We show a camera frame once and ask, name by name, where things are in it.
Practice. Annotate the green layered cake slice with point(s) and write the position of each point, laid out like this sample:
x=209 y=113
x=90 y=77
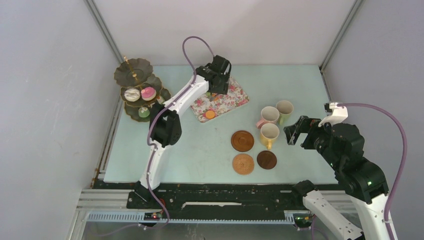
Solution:
x=160 y=99

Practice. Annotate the yellow mug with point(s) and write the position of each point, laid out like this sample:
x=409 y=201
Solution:
x=269 y=133

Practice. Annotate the pink frosted donut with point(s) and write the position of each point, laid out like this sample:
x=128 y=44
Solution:
x=148 y=93

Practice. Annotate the white chocolate-drizzled donut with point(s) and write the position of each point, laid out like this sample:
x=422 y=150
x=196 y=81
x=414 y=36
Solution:
x=132 y=94

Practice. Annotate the orange round biscuit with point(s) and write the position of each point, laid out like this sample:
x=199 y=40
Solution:
x=210 y=114

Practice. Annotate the green round cake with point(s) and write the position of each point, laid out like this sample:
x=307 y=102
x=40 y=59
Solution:
x=143 y=112

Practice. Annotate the pink mug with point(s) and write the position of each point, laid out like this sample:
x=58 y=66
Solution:
x=268 y=114

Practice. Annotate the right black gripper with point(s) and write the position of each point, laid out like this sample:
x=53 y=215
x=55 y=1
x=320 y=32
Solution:
x=292 y=131

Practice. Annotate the green mug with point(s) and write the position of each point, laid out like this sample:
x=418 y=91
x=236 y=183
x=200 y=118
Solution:
x=285 y=109

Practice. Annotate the dark brown wooden coaster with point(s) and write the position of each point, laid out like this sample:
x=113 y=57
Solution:
x=266 y=160

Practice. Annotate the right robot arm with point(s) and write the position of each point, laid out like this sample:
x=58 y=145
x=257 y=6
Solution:
x=341 y=146

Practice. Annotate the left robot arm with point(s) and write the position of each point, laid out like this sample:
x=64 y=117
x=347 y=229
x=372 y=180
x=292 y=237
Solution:
x=165 y=126

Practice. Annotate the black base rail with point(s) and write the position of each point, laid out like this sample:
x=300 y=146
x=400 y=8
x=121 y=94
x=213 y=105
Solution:
x=193 y=203

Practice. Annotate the three-tier dark dessert stand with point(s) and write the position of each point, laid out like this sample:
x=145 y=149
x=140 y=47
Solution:
x=138 y=73

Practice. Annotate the light brown wooden coaster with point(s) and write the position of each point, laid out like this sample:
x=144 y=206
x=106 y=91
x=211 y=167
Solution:
x=242 y=141

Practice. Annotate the woven rattan coaster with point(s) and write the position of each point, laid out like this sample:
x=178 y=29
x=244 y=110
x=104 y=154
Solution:
x=243 y=164

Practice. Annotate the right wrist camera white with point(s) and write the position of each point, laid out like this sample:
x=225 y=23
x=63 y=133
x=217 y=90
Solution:
x=335 y=114

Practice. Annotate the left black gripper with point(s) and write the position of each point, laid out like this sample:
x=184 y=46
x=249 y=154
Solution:
x=223 y=89

